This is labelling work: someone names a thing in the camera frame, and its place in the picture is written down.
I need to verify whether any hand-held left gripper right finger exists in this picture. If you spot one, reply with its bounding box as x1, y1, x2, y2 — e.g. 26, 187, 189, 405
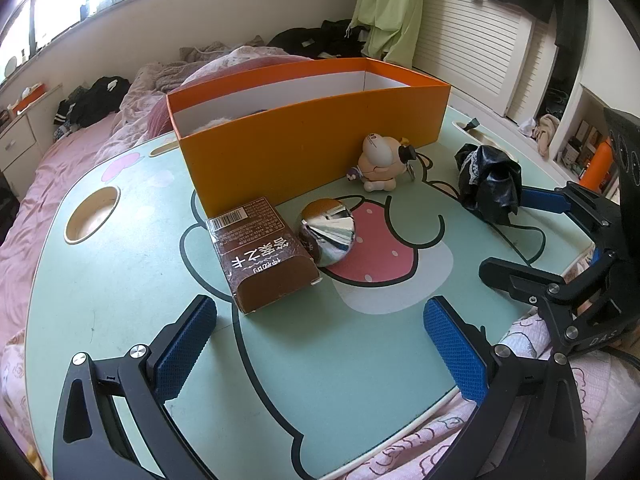
424, 296, 586, 480

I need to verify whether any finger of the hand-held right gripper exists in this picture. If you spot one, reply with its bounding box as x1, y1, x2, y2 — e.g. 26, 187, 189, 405
479, 257, 583, 356
520, 182, 621, 233

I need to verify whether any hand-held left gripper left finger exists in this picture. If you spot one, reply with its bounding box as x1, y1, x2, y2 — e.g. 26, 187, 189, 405
52, 294, 218, 480

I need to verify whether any round silver foil packet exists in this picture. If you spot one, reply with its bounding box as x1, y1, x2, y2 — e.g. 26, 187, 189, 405
296, 199, 357, 267

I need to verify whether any orange cardboard box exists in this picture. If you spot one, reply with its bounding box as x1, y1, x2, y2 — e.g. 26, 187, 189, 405
166, 58, 452, 218

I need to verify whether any green cartoon desktop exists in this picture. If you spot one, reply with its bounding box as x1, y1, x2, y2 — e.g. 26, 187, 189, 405
25, 102, 598, 480

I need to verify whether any pink printed blanket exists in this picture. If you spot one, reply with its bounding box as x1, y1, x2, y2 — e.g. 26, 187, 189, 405
400, 305, 640, 480

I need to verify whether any orange bottle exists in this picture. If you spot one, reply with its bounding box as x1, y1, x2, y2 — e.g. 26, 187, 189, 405
580, 137, 613, 186

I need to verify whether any beige cloth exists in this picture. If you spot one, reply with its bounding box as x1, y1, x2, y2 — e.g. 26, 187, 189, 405
531, 114, 561, 158

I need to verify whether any white shelf unit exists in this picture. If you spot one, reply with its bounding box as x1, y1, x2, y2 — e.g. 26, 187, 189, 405
540, 60, 640, 196

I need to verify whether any brown snack packet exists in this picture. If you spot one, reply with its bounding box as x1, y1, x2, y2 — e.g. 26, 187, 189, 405
205, 197, 322, 316

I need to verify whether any small plush toy figure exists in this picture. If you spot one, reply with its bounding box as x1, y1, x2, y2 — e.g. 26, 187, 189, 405
346, 132, 418, 193

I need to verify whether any white louvered door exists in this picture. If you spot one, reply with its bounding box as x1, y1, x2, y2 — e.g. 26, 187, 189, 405
410, 0, 556, 118

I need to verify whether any pink bed sheet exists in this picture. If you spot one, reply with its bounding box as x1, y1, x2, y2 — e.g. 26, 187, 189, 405
0, 110, 173, 361

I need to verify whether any green hanging cloth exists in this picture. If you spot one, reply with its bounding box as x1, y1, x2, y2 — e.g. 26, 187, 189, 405
350, 0, 438, 68

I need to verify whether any white nightstand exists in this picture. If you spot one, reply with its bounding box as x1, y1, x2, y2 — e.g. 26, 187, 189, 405
0, 82, 63, 196

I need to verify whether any pink crumpled quilt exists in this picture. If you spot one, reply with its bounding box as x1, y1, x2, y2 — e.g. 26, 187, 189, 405
112, 42, 236, 136

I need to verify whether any black clothes pile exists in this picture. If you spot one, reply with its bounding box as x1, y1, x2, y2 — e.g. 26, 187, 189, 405
54, 76, 132, 128
267, 19, 368, 61

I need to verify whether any dark pink blanket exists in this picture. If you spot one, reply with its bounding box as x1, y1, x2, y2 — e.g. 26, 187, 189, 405
150, 46, 321, 136

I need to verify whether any orange tray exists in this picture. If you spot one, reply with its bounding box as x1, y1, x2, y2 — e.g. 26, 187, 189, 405
15, 85, 48, 113

